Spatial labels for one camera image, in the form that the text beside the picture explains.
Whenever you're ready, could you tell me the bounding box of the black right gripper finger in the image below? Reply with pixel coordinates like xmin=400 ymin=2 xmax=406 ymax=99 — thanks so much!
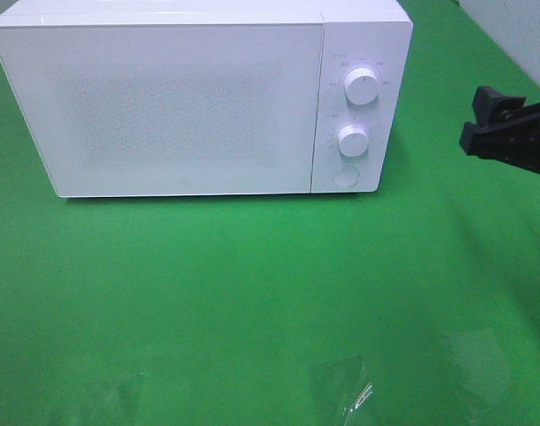
xmin=459 ymin=122 xmax=540 ymax=175

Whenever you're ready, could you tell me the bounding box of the upper white power knob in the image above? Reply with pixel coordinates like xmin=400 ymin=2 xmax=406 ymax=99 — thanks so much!
xmin=343 ymin=66 xmax=380 ymax=106

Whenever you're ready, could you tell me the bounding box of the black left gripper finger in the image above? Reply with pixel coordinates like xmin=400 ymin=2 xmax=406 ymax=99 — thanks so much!
xmin=473 ymin=85 xmax=540 ymax=127

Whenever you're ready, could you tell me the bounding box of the white timer knob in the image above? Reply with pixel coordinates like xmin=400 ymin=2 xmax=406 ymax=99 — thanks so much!
xmin=338 ymin=124 xmax=370 ymax=158

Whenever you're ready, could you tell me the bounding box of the round white door button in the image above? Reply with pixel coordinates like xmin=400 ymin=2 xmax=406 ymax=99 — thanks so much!
xmin=333 ymin=166 xmax=359 ymax=188

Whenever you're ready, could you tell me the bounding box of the white microwave oven body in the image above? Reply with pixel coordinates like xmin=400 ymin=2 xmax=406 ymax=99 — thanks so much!
xmin=0 ymin=1 xmax=413 ymax=193

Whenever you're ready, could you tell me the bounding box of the white microwave door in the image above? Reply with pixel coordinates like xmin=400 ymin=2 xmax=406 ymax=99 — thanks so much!
xmin=0 ymin=24 xmax=323 ymax=198

